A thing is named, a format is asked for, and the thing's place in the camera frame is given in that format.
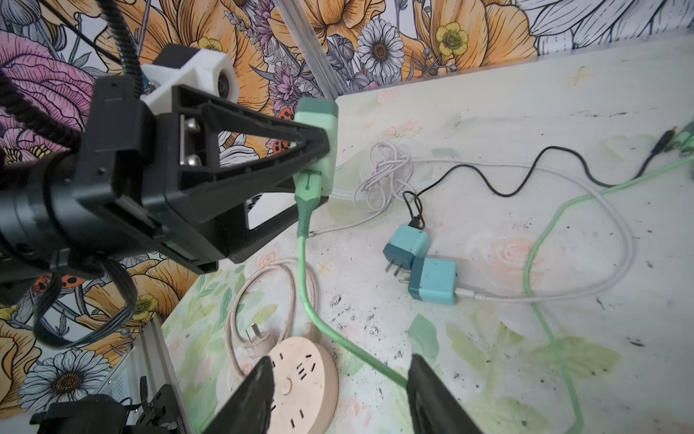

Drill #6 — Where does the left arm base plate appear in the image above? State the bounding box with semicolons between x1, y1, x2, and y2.
130;376;185;433

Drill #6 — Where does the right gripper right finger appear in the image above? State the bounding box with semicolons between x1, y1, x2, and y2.
406;354;483;434

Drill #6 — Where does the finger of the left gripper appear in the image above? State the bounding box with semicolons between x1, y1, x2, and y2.
173;85;310;209
216;195;298;263

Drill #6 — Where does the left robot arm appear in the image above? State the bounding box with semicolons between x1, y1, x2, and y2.
1;1;338;349

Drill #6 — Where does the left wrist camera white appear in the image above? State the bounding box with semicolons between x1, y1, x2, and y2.
140;43;240;115

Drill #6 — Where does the green charger adapter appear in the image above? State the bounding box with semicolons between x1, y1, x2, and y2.
295;98;339;197

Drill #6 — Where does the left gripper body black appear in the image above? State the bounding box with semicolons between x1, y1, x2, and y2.
72;75;228;274

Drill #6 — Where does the round pink socket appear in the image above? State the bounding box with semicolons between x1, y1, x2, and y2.
269;336;339;433

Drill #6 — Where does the black thin cable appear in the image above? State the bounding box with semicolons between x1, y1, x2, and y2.
402;127;679;231

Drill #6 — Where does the teal charger adapter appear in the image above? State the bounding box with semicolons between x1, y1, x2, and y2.
383;225;431;276
404;257;457;306

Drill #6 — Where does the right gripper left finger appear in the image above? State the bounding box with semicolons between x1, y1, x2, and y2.
204;356;275;434

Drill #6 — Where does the light green cable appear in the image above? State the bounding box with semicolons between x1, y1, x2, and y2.
295;154;694;434

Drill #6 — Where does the pink socket cord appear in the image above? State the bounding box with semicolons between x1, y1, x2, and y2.
224;257;318;381

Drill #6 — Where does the green coiled cable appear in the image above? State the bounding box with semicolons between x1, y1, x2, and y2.
663;118;694;158

